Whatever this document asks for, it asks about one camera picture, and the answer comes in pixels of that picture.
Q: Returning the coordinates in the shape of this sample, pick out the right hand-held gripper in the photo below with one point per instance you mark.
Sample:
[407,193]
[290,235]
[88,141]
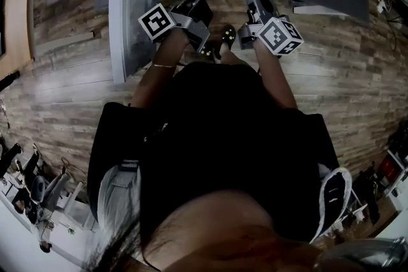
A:
[279,36]

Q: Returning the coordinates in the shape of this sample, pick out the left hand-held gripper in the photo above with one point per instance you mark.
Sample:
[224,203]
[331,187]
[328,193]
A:
[156,22]

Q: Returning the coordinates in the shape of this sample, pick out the white microwave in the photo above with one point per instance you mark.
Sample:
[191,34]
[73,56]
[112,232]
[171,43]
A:
[127,25]

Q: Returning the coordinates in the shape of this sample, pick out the person's right forearm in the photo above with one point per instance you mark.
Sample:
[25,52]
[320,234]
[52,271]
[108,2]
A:
[274,79]

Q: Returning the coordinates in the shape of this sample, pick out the person's left forearm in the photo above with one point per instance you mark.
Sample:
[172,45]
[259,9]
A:
[162,73]

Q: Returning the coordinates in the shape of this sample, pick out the black shoe with yellow charms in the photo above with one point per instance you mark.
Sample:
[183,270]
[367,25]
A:
[207,51]
[228,35]

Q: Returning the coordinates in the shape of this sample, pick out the person's bare leg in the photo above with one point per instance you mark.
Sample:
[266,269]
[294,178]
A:
[232,57]

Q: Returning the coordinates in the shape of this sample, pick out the white power strip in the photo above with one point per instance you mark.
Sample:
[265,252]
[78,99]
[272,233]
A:
[381,6]

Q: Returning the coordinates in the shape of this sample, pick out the person in dark shirt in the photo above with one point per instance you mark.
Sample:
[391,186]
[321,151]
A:
[223,143]

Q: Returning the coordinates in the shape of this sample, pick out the light wooden table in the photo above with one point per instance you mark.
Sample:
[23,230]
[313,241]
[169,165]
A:
[17,16]

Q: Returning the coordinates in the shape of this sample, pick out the white cabinet with red box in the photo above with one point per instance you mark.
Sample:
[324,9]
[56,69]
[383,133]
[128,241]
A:
[393,172]

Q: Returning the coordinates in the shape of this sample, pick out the black bag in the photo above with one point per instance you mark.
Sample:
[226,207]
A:
[366,191]

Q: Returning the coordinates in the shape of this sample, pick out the white folding stand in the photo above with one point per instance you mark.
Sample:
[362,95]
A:
[357,207]

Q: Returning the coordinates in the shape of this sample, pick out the person's face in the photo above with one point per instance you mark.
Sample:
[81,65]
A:
[229,239]

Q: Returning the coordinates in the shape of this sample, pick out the white cluttered workbench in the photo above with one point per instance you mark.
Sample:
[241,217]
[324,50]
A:
[19,245]

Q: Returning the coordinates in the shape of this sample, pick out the grey head mount part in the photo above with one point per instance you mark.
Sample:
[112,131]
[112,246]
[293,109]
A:
[366,254]

